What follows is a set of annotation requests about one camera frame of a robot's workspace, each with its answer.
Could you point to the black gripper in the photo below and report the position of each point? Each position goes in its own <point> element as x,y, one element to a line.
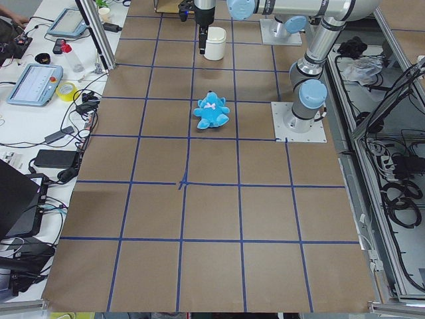
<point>202,14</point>

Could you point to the white trash can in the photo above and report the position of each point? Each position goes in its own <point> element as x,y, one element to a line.
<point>216,43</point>

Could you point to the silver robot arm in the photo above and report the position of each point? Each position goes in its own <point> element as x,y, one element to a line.
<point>290,17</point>
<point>310,92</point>

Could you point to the blue teddy bear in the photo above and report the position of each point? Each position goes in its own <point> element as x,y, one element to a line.
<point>212,111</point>

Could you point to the paper cup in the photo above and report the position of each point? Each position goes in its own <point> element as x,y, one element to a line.
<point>105,14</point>

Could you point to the blue teach pendant far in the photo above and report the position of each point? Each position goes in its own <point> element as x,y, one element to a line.
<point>69,24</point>

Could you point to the blue teach pendant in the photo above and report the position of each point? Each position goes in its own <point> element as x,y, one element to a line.
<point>69,24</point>
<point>36,86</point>

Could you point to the clear bottle red cap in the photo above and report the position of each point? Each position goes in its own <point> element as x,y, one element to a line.
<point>71,57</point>

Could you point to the yellow tape roll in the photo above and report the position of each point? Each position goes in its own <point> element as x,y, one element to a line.
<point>67,91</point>

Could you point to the black round object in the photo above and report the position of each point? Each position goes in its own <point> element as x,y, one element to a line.
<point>43,58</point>

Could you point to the blue teach pendant near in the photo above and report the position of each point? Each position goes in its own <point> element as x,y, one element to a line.
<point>36,86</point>

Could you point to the black power adapter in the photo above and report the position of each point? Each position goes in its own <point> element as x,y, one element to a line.
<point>55,159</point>

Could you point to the black laptop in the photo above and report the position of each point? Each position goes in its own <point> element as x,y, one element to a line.
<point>22,197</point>

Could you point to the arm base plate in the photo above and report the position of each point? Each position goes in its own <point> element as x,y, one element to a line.
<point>289,128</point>
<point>274,33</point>

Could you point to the aluminium frame post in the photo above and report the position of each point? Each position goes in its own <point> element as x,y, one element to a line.
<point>90,15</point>

